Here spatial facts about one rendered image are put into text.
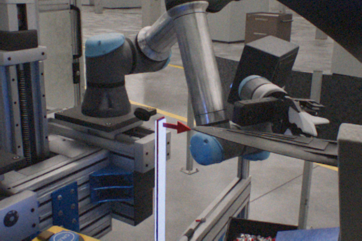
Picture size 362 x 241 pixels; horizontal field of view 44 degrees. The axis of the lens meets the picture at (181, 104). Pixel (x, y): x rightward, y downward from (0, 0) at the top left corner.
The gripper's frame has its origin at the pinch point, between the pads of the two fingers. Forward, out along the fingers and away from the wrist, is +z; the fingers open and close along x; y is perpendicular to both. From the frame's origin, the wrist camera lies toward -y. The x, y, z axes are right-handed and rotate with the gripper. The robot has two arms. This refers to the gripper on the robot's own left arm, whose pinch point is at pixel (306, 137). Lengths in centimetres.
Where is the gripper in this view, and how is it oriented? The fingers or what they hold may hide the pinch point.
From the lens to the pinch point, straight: 79.5
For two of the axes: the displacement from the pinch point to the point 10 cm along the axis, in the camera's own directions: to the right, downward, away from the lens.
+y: 9.8, 0.7, 2.0
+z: 1.7, 2.8, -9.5
